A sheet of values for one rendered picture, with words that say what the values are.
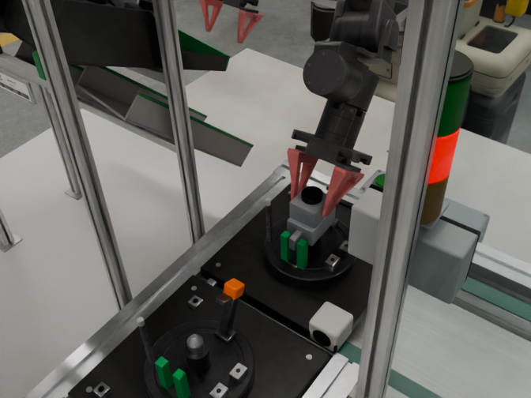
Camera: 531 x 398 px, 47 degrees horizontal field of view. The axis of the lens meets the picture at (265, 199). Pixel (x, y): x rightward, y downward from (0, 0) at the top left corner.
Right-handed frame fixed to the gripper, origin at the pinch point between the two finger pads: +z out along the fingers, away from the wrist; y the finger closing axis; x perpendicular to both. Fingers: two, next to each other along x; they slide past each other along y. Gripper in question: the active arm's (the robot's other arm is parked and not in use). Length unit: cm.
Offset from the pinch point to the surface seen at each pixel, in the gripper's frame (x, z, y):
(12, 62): -31.4, -6.1, -27.6
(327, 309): -1.6, 12.1, 8.4
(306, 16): 251, -63, -154
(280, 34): 229, -46, -154
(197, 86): 44, -8, -59
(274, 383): -10.1, 21.3, 8.2
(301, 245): -1.6, 5.7, 1.5
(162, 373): -20.9, 22.5, -1.3
